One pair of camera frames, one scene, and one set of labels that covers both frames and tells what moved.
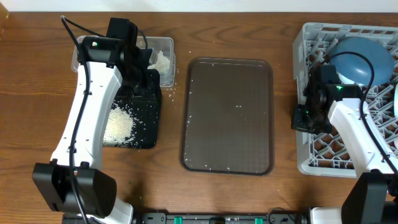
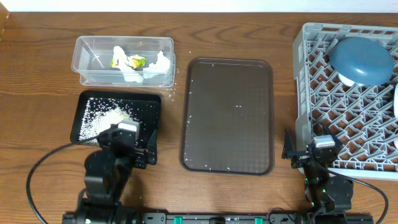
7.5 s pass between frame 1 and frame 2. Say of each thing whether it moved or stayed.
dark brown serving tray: stayed
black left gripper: moved
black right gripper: moved
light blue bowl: stayed
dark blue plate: stayed
